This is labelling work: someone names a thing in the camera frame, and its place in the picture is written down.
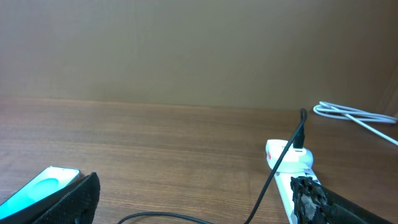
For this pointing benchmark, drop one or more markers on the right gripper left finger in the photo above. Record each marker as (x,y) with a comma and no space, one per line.
(76,203)

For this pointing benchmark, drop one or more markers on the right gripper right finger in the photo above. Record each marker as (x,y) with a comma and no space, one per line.
(315,204)

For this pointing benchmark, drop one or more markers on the white power strip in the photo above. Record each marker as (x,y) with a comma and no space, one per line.
(283,182)

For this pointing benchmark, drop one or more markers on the white USB charger plug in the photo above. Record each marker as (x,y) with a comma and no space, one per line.
(295,160)

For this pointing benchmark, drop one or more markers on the smartphone with teal screen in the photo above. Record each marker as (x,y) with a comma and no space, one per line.
(49,181)

